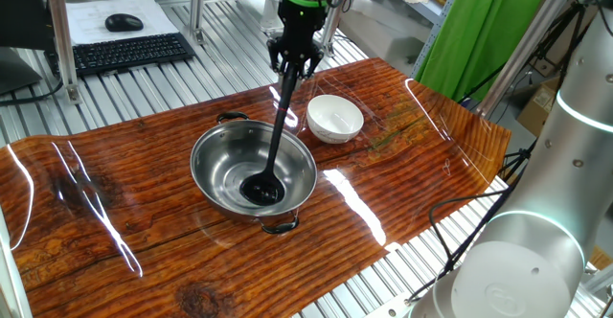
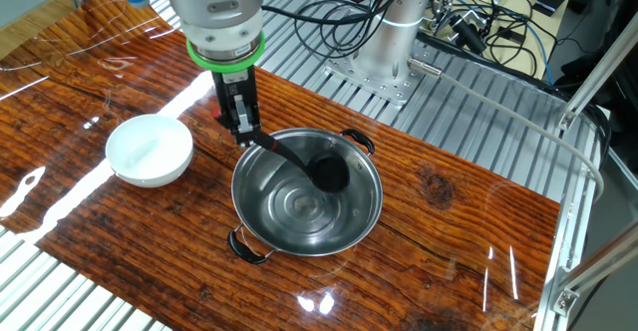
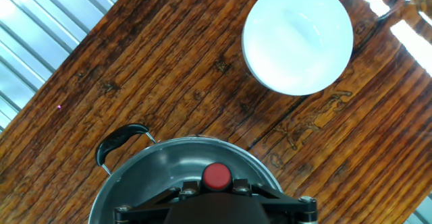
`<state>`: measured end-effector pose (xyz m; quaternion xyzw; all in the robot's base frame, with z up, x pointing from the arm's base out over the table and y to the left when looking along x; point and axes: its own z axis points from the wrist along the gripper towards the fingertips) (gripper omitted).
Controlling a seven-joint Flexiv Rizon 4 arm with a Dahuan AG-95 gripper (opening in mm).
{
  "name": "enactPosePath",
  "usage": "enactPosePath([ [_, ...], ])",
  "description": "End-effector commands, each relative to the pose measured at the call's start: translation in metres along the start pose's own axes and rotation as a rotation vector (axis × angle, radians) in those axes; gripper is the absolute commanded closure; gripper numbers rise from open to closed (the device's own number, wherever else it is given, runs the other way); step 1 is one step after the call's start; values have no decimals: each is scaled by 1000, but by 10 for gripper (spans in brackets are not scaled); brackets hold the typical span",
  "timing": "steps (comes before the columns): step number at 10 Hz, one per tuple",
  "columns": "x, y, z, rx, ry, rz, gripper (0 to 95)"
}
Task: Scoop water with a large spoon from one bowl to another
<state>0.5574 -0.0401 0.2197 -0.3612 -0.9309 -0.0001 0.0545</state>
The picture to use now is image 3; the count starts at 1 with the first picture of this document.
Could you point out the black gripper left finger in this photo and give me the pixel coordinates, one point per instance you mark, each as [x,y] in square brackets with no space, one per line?
[145,207]

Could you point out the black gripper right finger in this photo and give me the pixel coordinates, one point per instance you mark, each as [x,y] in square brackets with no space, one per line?
[287,205]

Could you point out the glossy wood-grain mat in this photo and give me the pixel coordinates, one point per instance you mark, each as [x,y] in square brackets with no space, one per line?
[168,65]

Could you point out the white ceramic bowl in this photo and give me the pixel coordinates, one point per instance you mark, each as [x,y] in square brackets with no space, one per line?
[297,38]

